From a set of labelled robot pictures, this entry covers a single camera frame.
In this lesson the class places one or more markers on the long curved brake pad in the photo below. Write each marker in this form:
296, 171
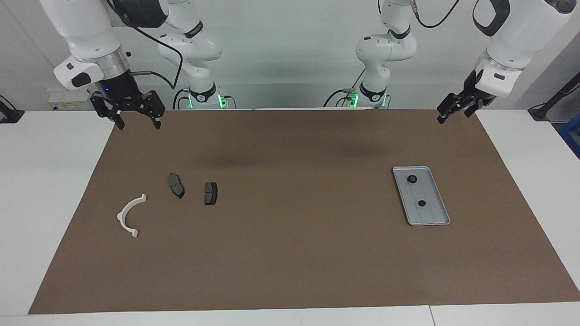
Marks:
176, 185

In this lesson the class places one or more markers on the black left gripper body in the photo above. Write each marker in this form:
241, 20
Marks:
473, 93

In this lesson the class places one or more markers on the black desk clamp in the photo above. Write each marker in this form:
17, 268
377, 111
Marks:
9, 113

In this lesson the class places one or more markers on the brown table mat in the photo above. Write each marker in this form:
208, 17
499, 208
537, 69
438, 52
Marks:
272, 262

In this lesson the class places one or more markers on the white wall socket box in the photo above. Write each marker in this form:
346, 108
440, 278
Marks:
68, 100

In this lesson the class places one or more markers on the silver ribbed metal tray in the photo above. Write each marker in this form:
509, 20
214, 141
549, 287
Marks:
430, 215

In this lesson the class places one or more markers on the rectangular dark brake pad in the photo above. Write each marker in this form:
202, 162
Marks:
210, 194

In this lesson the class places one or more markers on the white semicircular plastic bracket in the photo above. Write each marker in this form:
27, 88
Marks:
121, 218

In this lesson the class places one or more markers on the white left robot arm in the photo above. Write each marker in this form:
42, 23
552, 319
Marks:
521, 36

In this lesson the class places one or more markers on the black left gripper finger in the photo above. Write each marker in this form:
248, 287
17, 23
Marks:
471, 111
448, 108

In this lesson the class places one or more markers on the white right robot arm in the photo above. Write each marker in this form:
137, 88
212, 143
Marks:
86, 31

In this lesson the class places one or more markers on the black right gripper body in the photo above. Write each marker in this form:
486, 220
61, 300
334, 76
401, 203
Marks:
120, 90

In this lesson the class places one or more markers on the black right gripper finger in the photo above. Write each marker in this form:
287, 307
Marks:
154, 108
108, 111

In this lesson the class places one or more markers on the blue box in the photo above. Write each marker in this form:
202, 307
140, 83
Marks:
572, 136

